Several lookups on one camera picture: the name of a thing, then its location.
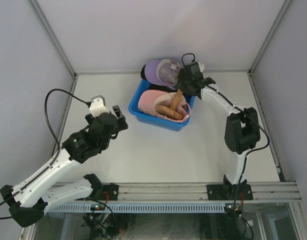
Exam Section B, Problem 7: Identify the pink baseball cap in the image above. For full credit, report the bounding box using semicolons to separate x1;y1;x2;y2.
137;90;192;123

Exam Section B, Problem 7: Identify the wooden hat stand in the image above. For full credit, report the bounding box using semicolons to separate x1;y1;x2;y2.
153;89;189;122

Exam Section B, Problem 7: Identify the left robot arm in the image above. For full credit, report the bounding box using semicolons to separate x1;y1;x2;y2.
0;105;128;228

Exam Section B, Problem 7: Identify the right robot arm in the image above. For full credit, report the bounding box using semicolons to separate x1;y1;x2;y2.
176;61;261;200

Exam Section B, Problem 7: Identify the blue plastic bin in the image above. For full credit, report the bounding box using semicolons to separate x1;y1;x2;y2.
128;79;190;132

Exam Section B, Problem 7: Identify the black baseball cap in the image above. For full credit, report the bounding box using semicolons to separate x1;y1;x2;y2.
140;62;176;92

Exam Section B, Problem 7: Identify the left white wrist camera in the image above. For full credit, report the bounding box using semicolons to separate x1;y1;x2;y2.
89;95;110;118

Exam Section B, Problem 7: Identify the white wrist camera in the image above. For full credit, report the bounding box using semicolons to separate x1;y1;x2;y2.
196;61;205;73
89;95;110;118

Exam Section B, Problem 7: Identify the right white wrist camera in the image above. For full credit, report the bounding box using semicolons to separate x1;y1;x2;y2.
196;61;205;73

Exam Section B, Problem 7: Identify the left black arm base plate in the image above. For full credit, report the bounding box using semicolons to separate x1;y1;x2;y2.
93;183;119;201

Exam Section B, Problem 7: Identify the grey slotted cable duct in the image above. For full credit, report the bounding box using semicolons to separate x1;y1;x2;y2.
49;202;226;214

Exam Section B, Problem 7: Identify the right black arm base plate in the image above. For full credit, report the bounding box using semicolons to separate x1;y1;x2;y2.
206;184;254;201

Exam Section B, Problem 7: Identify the right aluminium frame post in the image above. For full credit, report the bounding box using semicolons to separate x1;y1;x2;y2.
248;0;294;75

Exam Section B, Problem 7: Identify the aluminium frame post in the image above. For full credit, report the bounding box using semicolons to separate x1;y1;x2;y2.
27;0;77;79
248;0;294;75

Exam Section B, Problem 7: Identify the left aluminium frame post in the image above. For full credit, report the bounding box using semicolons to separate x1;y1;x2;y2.
27;0;77;79

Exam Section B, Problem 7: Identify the right black camera cable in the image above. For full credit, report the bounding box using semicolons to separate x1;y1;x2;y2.
181;52;271;240

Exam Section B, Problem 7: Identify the black camera cable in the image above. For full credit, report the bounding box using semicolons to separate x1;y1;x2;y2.
0;88;92;221
181;52;271;240

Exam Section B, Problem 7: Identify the left black camera cable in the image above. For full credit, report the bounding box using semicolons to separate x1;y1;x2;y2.
0;88;92;221

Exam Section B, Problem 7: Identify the aluminium front rail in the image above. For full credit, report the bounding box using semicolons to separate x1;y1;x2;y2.
110;182;302;203

